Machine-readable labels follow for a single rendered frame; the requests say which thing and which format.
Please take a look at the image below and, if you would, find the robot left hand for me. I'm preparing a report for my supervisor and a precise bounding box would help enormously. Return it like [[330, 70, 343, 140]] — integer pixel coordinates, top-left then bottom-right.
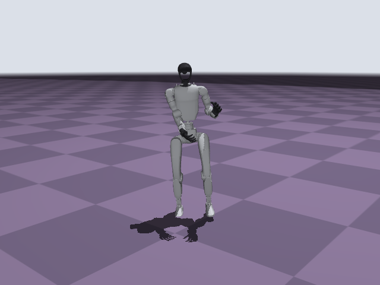
[[211, 102, 222, 117]]

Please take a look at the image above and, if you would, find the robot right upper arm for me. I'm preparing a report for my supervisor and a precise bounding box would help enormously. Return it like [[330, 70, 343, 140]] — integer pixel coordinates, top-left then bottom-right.
[[164, 88, 182, 118]]

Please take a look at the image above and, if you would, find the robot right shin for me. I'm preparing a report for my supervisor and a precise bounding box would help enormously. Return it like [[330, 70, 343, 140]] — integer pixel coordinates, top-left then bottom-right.
[[173, 179, 182, 208]]

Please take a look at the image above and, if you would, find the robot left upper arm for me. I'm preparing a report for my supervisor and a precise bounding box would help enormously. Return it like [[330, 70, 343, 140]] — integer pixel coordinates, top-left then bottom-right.
[[197, 86, 212, 115]]

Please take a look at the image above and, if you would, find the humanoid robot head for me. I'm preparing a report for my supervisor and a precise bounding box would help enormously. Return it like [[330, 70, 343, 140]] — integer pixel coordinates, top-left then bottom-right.
[[178, 63, 192, 87]]

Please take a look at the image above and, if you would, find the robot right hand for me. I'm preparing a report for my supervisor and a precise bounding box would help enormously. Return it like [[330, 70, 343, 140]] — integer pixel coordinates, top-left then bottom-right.
[[179, 128, 196, 143]]

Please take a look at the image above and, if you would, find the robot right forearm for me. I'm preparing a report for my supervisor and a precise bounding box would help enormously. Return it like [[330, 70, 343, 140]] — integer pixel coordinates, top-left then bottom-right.
[[172, 112, 186, 134]]

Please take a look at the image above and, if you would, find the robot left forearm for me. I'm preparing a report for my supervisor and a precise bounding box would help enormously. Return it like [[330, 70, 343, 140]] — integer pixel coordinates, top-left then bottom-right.
[[208, 107, 219, 119]]

